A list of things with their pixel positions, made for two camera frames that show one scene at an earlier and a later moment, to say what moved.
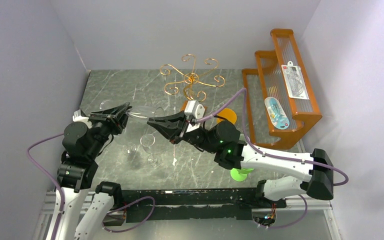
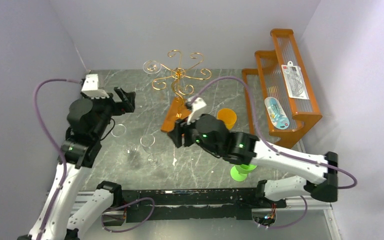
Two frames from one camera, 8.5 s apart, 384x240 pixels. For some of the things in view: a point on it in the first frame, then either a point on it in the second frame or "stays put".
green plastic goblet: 240,175 stays put
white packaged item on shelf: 295,81 stays put
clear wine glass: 107,104 → 152,66
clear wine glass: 155,160 stays put
